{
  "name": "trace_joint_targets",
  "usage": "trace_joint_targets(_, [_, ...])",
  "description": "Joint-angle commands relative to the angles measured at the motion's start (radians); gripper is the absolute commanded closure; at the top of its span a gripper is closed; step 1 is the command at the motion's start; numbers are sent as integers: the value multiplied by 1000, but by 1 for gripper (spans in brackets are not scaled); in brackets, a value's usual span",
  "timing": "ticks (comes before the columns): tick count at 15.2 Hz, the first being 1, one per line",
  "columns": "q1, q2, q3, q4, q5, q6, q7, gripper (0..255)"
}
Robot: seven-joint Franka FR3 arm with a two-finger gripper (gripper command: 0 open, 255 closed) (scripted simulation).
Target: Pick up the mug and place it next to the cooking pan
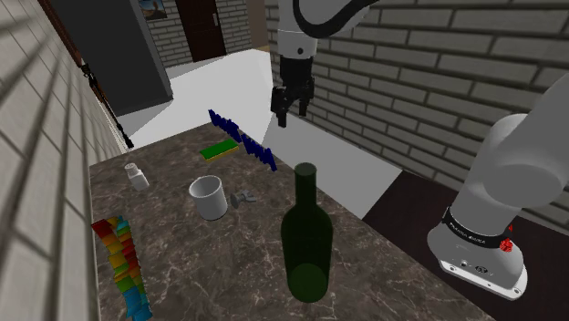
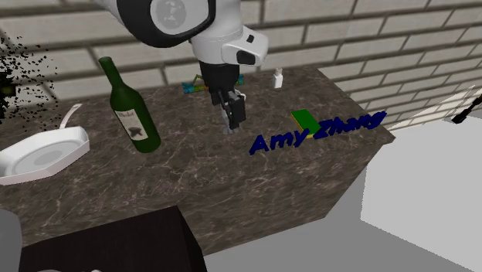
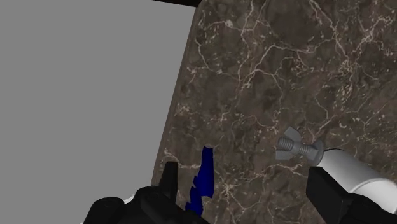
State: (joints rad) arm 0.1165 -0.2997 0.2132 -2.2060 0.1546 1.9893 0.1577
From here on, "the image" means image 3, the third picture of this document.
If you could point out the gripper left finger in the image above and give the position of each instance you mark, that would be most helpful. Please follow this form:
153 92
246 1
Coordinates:
155 201

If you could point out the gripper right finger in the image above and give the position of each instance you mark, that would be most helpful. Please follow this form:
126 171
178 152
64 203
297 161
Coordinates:
335 198

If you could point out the white cylinder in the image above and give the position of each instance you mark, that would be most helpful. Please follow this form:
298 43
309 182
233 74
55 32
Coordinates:
353 173

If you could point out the dark blue jagged object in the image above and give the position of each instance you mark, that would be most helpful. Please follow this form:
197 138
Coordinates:
205 180

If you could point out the grey bolt with wing nut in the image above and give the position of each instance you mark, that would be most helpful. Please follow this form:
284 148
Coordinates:
297 148

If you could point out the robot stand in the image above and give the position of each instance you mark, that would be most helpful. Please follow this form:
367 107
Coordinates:
180 2

